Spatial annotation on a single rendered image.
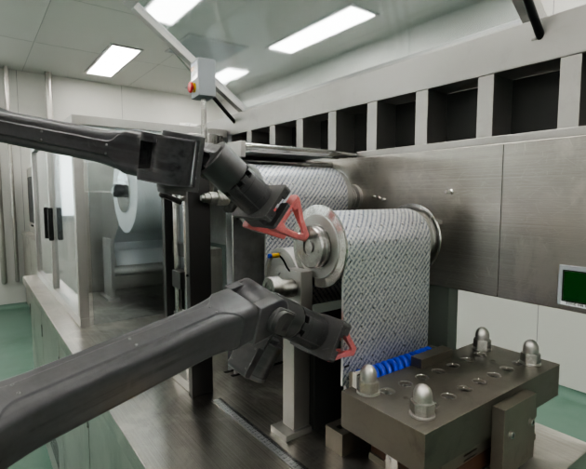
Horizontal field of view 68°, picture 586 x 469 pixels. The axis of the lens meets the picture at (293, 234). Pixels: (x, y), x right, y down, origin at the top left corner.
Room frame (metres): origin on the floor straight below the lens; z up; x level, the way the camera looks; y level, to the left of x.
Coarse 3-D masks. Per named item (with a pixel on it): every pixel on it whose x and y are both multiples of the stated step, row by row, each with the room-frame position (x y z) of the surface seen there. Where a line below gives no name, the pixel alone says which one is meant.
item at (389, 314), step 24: (360, 288) 0.74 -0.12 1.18; (384, 288) 0.78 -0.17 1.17; (408, 288) 0.82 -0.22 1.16; (360, 312) 0.74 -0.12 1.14; (384, 312) 0.78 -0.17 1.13; (408, 312) 0.82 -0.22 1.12; (360, 336) 0.74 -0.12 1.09; (384, 336) 0.78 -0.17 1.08; (408, 336) 0.82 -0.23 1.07; (360, 360) 0.74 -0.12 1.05; (384, 360) 0.78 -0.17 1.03
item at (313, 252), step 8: (312, 232) 0.75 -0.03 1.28; (320, 232) 0.74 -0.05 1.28; (312, 240) 0.75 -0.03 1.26; (320, 240) 0.73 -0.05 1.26; (328, 240) 0.74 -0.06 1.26; (304, 248) 0.77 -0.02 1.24; (312, 248) 0.75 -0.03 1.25; (320, 248) 0.73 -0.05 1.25; (328, 248) 0.73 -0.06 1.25; (304, 256) 0.76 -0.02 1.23; (312, 256) 0.75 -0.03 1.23; (320, 256) 0.73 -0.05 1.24; (328, 256) 0.74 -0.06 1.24; (304, 264) 0.76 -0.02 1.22; (312, 264) 0.75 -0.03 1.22; (320, 264) 0.74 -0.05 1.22
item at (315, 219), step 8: (312, 216) 0.78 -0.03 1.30; (320, 216) 0.76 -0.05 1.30; (312, 224) 0.78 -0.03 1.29; (320, 224) 0.76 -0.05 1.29; (328, 224) 0.74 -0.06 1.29; (328, 232) 0.74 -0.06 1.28; (336, 232) 0.73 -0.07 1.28; (432, 232) 0.87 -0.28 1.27; (336, 240) 0.72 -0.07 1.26; (432, 240) 0.87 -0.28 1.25; (336, 248) 0.72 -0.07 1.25; (336, 256) 0.72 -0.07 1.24; (328, 264) 0.74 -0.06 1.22; (336, 264) 0.72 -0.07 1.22; (320, 272) 0.76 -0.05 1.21; (328, 272) 0.74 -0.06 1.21
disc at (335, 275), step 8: (312, 208) 0.78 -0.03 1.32; (320, 208) 0.76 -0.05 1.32; (328, 208) 0.74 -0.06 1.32; (304, 216) 0.80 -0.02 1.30; (328, 216) 0.74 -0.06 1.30; (336, 216) 0.73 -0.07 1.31; (296, 224) 0.82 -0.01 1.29; (336, 224) 0.73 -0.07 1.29; (344, 232) 0.71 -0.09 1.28; (296, 240) 0.82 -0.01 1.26; (344, 240) 0.71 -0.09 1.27; (296, 248) 0.82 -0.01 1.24; (344, 248) 0.71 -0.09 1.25; (296, 256) 0.82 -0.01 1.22; (344, 256) 0.71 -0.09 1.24; (344, 264) 0.71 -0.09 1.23; (336, 272) 0.73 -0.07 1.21; (320, 280) 0.76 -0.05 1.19; (328, 280) 0.74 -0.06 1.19; (336, 280) 0.73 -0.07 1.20
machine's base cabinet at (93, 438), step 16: (32, 304) 2.28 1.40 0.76; (32, 320) 2.32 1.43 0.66; (48, 336) 1.78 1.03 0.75; (48, 352) 1.80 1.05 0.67; (80, 432) 1.27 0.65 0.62; (96, 432) 1.09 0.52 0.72; (48, 448) 1.95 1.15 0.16; (64, 448) 1.54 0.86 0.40; (80, 448) 1.28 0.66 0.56; (96, 448) 1.09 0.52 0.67; (112, 448) 0.95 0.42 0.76; (64, 464) 1.57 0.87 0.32; (80, 464) 1.29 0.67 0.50; (96, 464) 1.10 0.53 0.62; (112, 464) 0.96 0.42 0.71; (128, 464) 0.84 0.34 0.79
